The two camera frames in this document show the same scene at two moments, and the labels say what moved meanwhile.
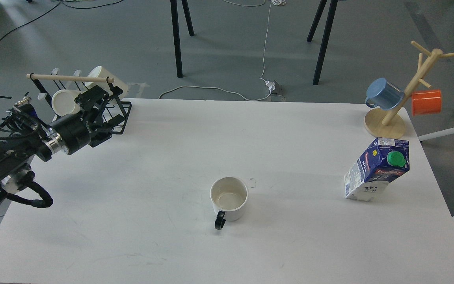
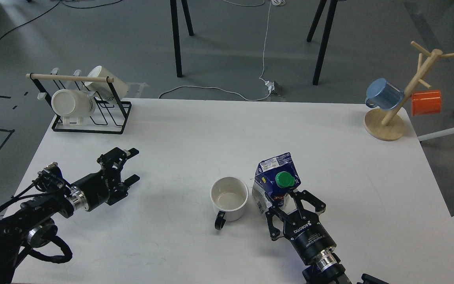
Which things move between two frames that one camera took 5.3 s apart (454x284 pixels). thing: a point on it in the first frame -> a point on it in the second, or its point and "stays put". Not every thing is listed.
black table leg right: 333,6 stays put
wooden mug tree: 391,124 stays put
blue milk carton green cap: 386,159 -> 275,177
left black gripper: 69,132 -> 106,187
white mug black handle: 229,195 stays put
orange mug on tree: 426,102 stays put
